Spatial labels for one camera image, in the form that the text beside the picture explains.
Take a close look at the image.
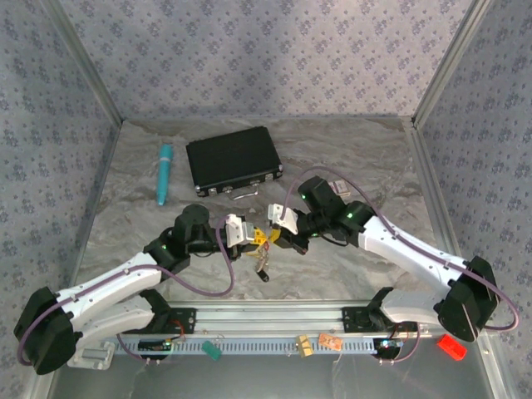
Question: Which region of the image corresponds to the teal pen tube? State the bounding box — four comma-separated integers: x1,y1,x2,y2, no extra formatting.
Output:
156,144,175,207

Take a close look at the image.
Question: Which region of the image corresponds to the black hard case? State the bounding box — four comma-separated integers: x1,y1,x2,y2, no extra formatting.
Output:
185,126,285,202

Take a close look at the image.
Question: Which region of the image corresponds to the orange key tag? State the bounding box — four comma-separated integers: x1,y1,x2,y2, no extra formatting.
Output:
318,332,344,352

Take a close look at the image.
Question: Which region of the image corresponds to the yellow key tag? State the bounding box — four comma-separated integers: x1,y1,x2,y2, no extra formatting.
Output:
294,333,315,359

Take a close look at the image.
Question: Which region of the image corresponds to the green key tag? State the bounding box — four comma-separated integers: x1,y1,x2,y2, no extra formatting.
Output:
201,340,224,361

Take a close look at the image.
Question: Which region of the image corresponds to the white plastic holder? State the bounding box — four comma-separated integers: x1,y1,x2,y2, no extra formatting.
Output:
68,340,116,371

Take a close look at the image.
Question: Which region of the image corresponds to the red plastic block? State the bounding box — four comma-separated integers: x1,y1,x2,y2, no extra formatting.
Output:
436,334,468,362

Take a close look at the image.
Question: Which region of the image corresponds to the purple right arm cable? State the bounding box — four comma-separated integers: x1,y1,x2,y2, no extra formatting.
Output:
280,166,521,333

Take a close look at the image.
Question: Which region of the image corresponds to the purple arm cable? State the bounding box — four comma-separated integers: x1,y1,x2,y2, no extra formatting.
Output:
280,166,521,333
16,214,236,367

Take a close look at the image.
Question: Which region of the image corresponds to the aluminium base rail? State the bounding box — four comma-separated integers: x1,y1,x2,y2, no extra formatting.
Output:
78,299,449,338

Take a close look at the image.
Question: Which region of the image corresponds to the slotted grey cable duct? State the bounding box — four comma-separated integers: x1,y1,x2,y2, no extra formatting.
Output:
111,338,380,357

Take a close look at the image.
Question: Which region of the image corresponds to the aluminium table edge rail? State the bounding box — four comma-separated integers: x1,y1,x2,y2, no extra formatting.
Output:
28,120,125,399
405,118,517,399

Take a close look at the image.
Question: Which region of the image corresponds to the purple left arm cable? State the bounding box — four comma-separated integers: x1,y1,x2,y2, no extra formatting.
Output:
16,214,236,367

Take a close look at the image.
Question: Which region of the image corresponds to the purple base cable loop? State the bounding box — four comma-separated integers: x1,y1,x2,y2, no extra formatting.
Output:
376,323,423,365
115,332,175,365

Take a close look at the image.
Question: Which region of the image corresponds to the aluminium frame post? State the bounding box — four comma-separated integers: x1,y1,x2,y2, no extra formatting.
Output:
410,0,495,131
41,0,126,128

